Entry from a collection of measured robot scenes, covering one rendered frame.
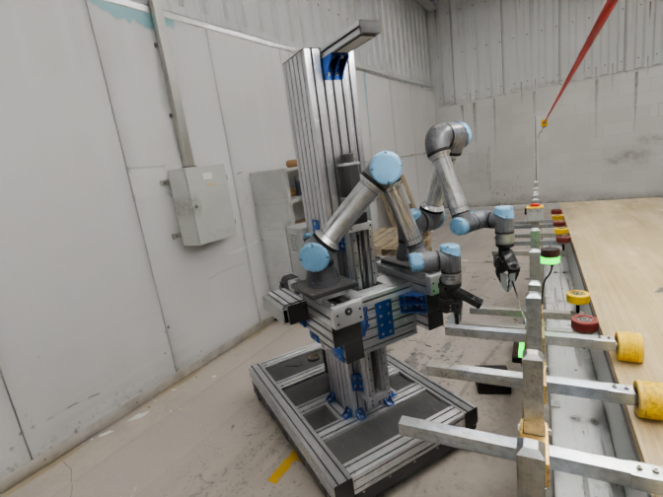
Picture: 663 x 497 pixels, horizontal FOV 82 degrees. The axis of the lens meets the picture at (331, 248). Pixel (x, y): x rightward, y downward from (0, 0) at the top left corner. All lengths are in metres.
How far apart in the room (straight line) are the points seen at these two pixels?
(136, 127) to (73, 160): 0.52
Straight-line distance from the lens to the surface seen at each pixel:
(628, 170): 9.27
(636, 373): 1.33
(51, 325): 2.92
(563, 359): 1.92
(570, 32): 9.39
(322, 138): 1.80
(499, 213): 1.70
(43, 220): 2.87
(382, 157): 1.39
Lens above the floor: 1.54
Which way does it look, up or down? 12 degrees down
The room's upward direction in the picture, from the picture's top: 8 degrees counter-clockwise
